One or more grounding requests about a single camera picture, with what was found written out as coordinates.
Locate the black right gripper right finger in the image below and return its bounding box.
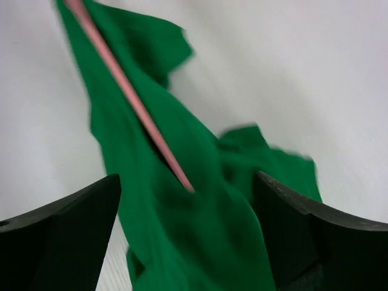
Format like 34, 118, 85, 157
253, 172, 387, 290

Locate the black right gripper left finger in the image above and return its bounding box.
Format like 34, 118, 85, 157
1, 175, 121, 291

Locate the green t shirt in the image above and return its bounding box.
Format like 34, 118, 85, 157
56, 1, 323, 290

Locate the pink wire hanger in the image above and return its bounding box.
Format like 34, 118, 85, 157
65, 1, 195, 193

